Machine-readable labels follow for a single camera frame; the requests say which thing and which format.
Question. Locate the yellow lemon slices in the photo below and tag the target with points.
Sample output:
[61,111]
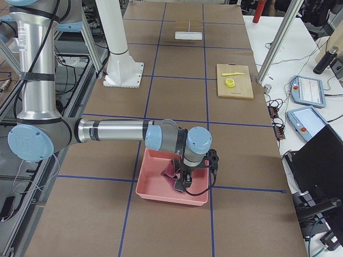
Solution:
[230,83]

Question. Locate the blue teach pendant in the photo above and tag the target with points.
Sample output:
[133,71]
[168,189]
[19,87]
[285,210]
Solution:
[307,121]
[308,91]

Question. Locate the black water bottle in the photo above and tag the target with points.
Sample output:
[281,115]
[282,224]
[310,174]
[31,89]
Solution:
[326,60]

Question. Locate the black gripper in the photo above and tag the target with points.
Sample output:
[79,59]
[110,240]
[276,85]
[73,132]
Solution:
[185,172]

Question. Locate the far blue teach pendant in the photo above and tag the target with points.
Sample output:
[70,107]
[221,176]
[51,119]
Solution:
[308,91]

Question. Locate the aluminium frame post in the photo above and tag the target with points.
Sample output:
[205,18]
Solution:
[279,37]

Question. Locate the near blue teach pendant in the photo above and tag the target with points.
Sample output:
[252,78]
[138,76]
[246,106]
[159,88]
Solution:
[307,121]

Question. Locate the pink and grey cloth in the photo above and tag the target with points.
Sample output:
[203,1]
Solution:
[172,175]

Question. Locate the yellow plastic knife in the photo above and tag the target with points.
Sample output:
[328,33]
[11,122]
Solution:
[232,74]

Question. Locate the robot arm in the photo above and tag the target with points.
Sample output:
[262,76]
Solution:
[41,130]

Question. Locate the bamboo cutting board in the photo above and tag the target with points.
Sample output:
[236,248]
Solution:
[243,86]

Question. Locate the pink plastic bin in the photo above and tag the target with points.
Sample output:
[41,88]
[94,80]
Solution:
[156,180]

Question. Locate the red bottle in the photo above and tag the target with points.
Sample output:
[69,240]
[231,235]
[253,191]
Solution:
[259,11]

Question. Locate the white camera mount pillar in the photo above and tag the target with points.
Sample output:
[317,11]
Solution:
[122,70]

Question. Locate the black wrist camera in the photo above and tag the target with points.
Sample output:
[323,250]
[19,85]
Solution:
[211,160]

